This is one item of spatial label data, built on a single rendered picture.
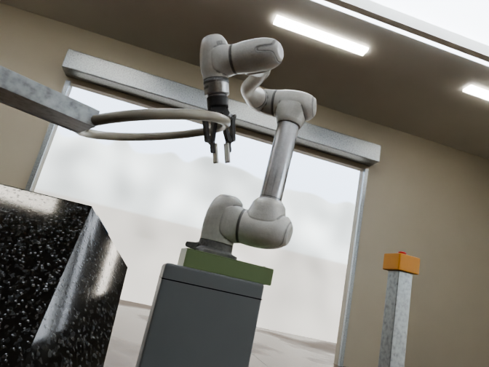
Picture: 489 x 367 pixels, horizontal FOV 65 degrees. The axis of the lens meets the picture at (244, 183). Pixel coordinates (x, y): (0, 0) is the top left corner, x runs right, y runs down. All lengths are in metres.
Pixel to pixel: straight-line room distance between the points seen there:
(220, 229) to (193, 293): 0.30
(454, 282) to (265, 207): 6.10
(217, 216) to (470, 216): 6.58
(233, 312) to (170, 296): 0.25
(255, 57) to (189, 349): 1.06
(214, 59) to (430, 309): 6.31
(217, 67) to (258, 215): 0.63
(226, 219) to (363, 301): 5.02
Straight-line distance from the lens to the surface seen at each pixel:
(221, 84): 1.36
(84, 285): 0.61
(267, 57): 1.32
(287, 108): 1.79
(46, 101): 1.10
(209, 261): 1.54
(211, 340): 1.55
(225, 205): 1.67
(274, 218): 1.60
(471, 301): 7.71
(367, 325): 6.56
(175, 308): 1.52
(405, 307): 2.02
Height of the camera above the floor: 0.76
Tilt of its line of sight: 15 degrees up
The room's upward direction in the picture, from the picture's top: 12 degrees clockwise
